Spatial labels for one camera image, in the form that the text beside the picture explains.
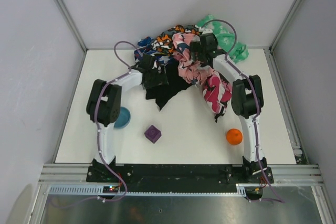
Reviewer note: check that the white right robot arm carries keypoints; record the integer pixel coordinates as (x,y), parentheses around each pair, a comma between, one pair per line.
(247,101)

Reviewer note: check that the blue bowl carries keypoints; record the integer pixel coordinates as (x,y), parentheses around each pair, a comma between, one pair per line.
(123,119)

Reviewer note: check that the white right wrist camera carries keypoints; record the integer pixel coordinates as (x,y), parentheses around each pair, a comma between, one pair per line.
(205,30)

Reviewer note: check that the pink camouflage trousers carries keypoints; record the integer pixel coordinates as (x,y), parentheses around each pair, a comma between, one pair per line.
(217,92)

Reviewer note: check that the purple cube block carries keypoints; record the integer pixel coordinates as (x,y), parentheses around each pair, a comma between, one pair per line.
(153,134)

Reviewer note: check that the pink navy patterned cloth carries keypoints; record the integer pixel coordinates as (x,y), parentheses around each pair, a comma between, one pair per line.
(192,71)

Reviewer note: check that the black orange patterned cloth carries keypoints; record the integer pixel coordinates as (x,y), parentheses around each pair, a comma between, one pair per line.
(163,43)

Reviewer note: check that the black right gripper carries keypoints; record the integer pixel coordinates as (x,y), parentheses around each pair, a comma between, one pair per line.
(197,57)

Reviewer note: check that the orange fruit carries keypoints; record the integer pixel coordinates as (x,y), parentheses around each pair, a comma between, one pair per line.
(234,136)

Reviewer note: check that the aluminium frame rail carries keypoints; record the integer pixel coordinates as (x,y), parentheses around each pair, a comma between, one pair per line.
(299,175)

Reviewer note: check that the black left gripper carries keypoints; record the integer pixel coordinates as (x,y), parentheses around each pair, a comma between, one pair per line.
(156,77)

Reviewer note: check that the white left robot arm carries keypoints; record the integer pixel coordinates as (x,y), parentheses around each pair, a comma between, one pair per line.
(104,104)

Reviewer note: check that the green white tie-dye cloth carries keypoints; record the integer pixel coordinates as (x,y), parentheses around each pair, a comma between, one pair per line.
(226,38)

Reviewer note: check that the slotted cable duct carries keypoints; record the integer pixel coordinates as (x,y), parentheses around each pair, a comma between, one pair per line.
(234,190)

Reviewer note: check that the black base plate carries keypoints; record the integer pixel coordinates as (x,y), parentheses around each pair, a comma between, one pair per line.
(185,176)

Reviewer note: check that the blue patterned cloth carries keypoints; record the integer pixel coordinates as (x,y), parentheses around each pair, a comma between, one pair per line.
(144,47)

